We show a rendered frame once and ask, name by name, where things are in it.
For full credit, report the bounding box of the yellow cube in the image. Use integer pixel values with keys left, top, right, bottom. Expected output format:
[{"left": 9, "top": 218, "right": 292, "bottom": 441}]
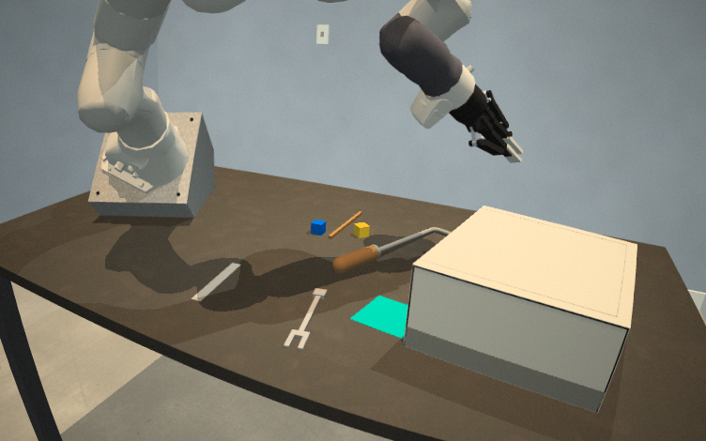
[{"left": 354, "top": 222, "right": 370, "bottom": 238}]

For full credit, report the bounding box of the orange thin stick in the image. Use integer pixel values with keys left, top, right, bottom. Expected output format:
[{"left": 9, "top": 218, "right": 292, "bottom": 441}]
[{"left": 329, "top": 212, "right": 362, "bottom": 239}]

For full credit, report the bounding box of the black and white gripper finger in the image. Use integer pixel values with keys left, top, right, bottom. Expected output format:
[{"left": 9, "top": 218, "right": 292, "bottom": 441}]
[
  {"left": 483, "top": 90, "right": 523, "bottom": 154},
  {"left": 468, "top": 116, "right": 522, "bottom": 163}
]

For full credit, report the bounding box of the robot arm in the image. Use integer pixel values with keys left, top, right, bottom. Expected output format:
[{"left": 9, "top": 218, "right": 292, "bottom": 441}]
[{"left": 77, "top": 0, "right": 475, "bottom": 194}]

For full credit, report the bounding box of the pale grey flat bar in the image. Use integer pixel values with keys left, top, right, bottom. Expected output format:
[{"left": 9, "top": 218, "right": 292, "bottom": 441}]
[{"left": 192, "top": 263, "right": 241, "bottom": 302}]

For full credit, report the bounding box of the teal flat square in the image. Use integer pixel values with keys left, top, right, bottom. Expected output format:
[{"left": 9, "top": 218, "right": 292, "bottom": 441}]
[{"left": 350, "top": 296, "right": 407, "bottom": 339}]

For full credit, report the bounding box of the blue cube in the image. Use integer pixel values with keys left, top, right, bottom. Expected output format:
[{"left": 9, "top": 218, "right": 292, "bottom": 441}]
[{"left": 311, "top": 220, "right": 326, "bottom": 236}]

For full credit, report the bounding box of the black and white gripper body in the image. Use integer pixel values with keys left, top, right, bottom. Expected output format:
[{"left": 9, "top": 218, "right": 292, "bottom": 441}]
[{"left": 449, "top": 84, "right": 490, "bottom": 133}]

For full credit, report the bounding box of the metal hook with wooden handle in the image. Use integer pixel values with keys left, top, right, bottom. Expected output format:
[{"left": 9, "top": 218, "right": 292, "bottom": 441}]
[{"left": 332, "top": 227, "right": 451, "bottom": 273}]

